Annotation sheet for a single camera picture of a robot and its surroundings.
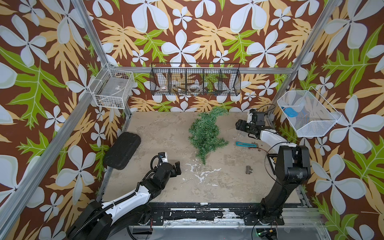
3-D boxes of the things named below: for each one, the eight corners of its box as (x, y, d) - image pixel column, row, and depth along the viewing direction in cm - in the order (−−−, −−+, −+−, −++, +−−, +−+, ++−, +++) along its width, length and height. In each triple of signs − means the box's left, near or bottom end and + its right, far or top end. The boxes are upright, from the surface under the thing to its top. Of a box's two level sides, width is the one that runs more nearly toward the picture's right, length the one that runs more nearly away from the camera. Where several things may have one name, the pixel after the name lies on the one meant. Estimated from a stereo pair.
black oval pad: (104, 165, 94) (98, 161, 89) (124, 136, 109) (121, 130, 103) (124, 171, 92) (119, 167, 86) (142, 140, 106) (139, 135, 101)
